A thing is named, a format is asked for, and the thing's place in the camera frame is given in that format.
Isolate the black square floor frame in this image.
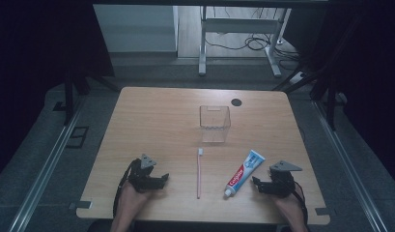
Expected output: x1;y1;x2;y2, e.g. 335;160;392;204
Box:
65;126;90;150

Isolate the red white blue toothpaste tube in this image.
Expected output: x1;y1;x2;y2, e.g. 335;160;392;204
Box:
223;149;267;198

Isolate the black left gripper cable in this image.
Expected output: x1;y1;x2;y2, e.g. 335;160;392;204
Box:
112;159;140;220

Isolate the black metal stand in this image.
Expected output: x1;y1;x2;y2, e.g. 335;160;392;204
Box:
271;64;348;131
63;68;122;127

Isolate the white power strip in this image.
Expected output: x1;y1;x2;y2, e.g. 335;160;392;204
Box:
289;72;307;85

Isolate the black floor cable tangle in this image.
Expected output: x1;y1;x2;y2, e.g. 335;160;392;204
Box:
204;30;302;71

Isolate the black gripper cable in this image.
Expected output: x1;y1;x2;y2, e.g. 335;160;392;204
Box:
292;181;309;226
112;159;140;220

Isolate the clear plastic container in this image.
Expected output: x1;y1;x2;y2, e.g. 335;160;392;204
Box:
199;104;232;144

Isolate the pink toothbrush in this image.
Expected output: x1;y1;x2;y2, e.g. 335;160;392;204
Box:
196;148;205;200

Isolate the person's left hand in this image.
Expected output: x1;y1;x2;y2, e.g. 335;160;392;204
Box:
117;183;154;211

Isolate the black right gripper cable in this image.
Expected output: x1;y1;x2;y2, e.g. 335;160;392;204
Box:
292;181;309;226

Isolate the person's right hand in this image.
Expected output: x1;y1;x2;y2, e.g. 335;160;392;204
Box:
272;192;305;220

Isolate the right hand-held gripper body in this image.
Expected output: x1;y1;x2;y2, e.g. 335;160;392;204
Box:
268;159;303;198

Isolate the white metal desk frame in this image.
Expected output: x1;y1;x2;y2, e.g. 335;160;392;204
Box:
198;5;294;79

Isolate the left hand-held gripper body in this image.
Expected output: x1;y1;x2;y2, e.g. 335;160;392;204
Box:
127;154;157;193

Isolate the black curtain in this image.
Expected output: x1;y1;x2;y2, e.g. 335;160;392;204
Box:
295;0;395;182
0;0;115;183

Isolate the silver floor rail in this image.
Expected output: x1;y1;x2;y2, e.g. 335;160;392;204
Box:
7;98;87;232
311;98;381;232

